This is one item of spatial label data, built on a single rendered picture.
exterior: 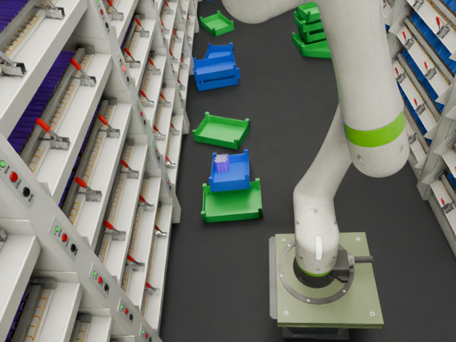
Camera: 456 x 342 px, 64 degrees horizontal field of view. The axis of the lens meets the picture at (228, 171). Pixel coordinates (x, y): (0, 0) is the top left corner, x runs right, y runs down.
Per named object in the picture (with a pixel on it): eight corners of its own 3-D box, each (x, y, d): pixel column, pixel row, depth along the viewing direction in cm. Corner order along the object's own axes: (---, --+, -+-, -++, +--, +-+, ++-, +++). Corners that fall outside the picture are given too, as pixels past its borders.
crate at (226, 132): (250, 128, 232) (249, 118, 226) (237, 150, 220) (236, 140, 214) (208, 121, 243) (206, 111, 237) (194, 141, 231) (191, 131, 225)
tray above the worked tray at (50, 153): (112, 66, 123) (108, 26, 113) (55, 210, 82) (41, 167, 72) (49, 60, 121) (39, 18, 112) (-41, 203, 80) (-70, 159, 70)
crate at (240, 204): (260, 187, 197) (259, 177, 192) (262, 218, 183) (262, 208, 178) (205, 193, 200) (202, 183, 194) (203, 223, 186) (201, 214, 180)
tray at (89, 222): (132, 113, 138) (130, 92, 131) (92, 256, 96) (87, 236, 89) (77, 108, 136) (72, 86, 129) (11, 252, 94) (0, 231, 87)
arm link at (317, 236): (332, 235, 127) (336, 203, 112) (338, 278, 116) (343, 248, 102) (294, 235, 129) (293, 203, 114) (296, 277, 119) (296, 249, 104)
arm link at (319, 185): (322, 195, 133) (396, 71, 92) (327, 234, 122) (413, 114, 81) (288, 189, 132) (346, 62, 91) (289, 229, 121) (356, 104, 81)
